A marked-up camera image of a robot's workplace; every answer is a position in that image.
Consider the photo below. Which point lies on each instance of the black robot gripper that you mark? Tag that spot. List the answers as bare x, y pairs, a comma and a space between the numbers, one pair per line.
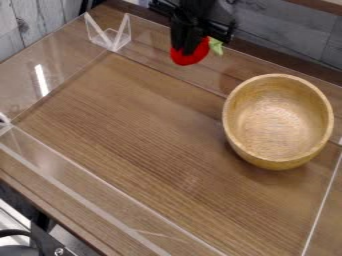
205, 16

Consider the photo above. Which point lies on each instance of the red felt strawberry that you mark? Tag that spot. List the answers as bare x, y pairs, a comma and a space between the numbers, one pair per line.
209, 45

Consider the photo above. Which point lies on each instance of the light wooden bowl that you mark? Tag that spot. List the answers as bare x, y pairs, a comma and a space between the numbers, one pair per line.
278, 121

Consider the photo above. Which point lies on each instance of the clear acrylic corner bracket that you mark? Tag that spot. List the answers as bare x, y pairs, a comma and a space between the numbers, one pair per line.
110, 39

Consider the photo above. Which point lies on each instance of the clear acrylic tray wall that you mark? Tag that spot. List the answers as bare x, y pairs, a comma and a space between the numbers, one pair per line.
115, 148

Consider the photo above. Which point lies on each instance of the black metal table bracket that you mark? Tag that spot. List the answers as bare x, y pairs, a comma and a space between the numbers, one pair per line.
48, 245

